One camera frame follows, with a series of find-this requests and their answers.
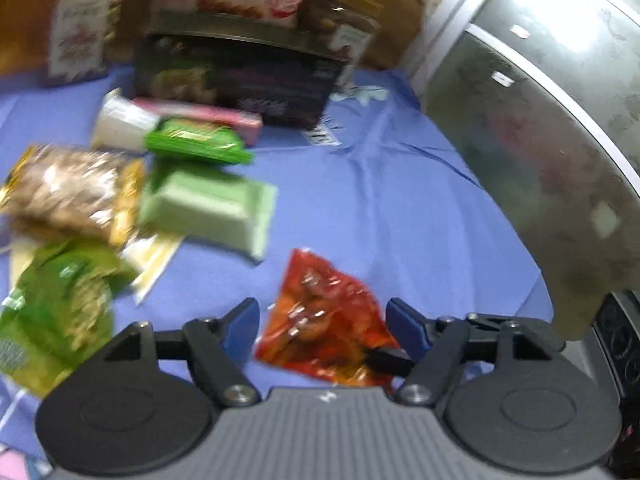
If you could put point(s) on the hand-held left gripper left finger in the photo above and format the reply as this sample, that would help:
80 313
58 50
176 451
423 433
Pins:
242 327

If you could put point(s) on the brown snack jar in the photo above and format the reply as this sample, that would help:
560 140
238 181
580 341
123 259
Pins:
345 25

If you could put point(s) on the white label nut jar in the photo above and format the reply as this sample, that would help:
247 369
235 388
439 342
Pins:
80 35

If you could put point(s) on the green snack bag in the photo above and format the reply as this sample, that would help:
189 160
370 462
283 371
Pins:
50 310

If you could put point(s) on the pink snack box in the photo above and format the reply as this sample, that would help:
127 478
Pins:
240 121

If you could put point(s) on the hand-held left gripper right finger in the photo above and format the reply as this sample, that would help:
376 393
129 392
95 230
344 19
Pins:
405 322

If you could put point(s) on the white snack packet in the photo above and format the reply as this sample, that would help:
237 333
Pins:
120 122

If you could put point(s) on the gold nut packet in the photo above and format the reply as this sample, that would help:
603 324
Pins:
65 190

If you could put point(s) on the dark cardboard box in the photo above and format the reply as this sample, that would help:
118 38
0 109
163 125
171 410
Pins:
260 85

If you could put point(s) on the light green snack packet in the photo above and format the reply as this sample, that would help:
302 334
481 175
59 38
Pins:
210 205

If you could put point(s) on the red orange snack packet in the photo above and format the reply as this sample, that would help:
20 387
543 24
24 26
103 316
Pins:
320 320

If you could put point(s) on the black dial panel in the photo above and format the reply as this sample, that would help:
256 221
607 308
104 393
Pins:
617 340

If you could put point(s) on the blue printed cloth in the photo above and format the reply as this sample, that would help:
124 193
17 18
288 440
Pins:
375 185

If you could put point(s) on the wooden board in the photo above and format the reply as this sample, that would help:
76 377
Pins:
137 5

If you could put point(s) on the pale yellow snack packet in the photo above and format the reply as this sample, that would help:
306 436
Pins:
150 265

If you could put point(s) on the silver metal appliance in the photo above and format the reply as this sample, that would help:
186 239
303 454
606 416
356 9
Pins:
525 110

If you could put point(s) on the bright green snack packet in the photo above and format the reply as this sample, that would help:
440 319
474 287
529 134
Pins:
200 140

